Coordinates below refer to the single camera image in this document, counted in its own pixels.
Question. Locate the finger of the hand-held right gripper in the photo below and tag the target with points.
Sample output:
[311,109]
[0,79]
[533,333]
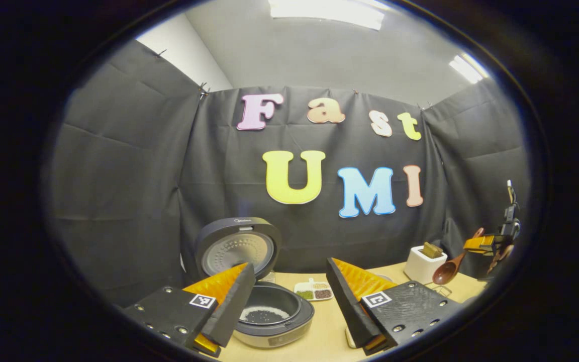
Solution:
[480,245]

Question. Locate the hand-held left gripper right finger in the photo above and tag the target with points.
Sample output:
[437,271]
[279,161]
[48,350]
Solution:
[346,301]

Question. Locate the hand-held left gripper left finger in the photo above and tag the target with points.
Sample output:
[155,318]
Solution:
[231,306]

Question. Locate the small white rice portion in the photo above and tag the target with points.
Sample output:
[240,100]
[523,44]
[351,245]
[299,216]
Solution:
[250,311]

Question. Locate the brown wooden spoon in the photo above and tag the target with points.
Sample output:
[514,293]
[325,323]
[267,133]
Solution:
[445,271]

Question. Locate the grey rice cooker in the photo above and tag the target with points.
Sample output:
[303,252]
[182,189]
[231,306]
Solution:
[236,246]

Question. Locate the white divided bean dish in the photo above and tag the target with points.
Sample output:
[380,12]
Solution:
[314,291]

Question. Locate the brown toast slice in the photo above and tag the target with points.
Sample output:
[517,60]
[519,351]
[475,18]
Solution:
[432,250]

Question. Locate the white toaster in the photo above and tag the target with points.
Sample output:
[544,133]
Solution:
[417,269]

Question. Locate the black backdrop cloth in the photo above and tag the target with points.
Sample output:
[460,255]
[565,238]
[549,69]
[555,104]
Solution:
[133,176]

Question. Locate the large ceiling light panel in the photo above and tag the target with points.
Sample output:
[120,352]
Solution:
[327,11]

